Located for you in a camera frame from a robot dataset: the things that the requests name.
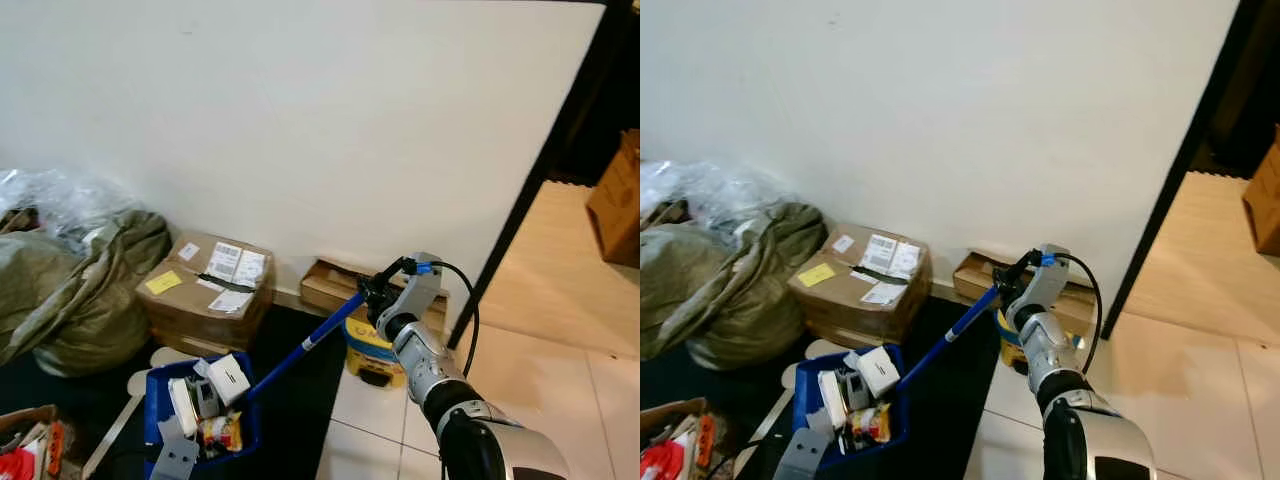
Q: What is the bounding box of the torn long cardboard box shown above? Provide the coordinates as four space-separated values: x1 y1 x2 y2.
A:
952 250 1101 331
300 258 449 328

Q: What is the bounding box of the black door frame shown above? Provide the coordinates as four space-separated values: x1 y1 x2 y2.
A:
1100 0 1271 341
447 0 636 351

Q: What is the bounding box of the yellow bucket blue lid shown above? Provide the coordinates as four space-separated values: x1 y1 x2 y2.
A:
997 310 1086 373
345 315 411 389

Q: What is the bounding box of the brown wooden cabinet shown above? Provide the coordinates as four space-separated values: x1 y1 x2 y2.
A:
585 130 641 269
1243 130 1280 256

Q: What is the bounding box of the red yellow snack packet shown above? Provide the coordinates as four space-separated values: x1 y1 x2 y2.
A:
200 412 244 451
850 405 893 444

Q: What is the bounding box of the sealed cardboard box with labels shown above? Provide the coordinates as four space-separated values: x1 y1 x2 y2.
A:
787 222 933 346
137 232 276 351

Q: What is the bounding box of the clear plastic bag heap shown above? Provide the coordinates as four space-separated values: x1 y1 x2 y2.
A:
640 160 791 241
0 168 141 251

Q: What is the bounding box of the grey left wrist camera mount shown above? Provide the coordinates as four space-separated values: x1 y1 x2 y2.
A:
773 428 831 480
150 437 199 480

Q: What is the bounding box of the small white box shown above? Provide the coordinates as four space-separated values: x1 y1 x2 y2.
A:
207 353 251 406
858 346 903 399

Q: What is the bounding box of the long white printed box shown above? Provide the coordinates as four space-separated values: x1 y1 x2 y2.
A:
168 378 199 438
818 370 849 431

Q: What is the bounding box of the blue long-handled dustpan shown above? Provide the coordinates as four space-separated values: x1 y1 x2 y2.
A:
793 255 1041 469
143 262 406 471

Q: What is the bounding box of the black furniture piece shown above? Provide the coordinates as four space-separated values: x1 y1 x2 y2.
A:
1200 0 1280 179
555 0 641 188

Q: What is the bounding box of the white foam cutout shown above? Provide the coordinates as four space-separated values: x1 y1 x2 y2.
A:
783 338 851 391
128 345 198 396

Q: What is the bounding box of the open cardboard box red print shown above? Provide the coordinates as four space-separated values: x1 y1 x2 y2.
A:
640 398 721 480
0 405 69 480

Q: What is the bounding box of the black floor mat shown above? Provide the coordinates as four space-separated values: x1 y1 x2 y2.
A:
0 305 351 480
640 295 1006 480

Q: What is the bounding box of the olive green sack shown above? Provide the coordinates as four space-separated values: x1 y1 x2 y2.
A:
0 208 173 378
640 202 829 371

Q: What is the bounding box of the beige paper tape strip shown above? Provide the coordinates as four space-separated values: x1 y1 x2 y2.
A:
80 395 146 480
740 385 801 480

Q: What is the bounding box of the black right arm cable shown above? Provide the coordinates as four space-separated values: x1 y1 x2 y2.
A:
405 258 481 379
1040 250 1104 376

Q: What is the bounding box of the flat brown cardboard box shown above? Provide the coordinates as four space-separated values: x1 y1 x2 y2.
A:
805 325 886 351
150 333 233 358

